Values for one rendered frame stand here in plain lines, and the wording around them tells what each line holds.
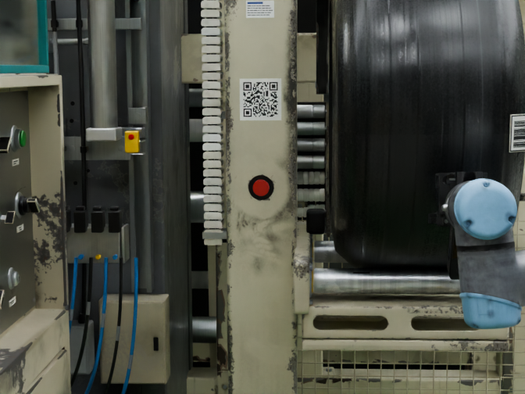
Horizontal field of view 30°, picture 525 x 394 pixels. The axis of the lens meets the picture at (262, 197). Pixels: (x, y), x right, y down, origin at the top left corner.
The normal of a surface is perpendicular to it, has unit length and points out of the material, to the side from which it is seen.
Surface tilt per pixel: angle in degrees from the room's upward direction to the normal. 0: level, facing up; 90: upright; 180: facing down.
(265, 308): 90
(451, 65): 72
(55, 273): 90
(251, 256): 90
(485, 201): 83
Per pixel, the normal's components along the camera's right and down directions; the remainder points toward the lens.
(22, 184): 1.00, 0.00
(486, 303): -0.37, 0.07
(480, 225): -0.05, -0.01
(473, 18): -0.05, -0.43
